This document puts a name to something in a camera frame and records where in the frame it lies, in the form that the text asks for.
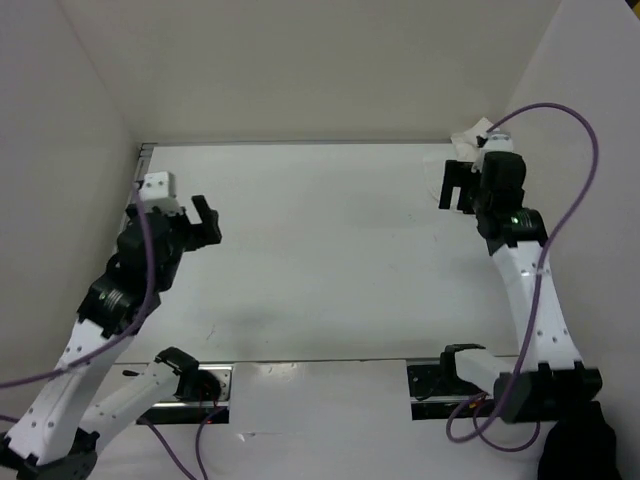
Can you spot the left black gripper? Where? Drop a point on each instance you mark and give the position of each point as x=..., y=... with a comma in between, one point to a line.
x=203, y=233

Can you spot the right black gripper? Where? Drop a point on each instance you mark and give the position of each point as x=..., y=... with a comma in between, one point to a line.
x=457, y=174

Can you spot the white pleated skirt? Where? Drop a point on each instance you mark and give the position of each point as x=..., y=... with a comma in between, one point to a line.
x=462, y=147

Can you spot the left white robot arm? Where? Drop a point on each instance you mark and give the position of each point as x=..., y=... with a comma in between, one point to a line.
x=64, y=430

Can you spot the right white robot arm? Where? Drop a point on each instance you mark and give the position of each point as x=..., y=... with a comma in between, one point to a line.
x=549, y=376

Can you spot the black cloth pile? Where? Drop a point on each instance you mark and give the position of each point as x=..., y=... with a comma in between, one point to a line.
x=581, y=445

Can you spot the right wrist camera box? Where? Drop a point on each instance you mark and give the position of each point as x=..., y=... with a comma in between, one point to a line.
x=495, y=141

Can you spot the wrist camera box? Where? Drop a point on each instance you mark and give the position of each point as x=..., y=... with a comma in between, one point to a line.
x=495, y=141
x=158, y=193

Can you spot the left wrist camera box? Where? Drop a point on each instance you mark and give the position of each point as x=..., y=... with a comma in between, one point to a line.
x=158, y=193

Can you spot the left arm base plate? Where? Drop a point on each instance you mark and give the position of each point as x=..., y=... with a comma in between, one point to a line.
x=192, y=396

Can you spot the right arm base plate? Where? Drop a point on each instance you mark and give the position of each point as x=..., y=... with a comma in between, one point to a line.
x=432, y=395

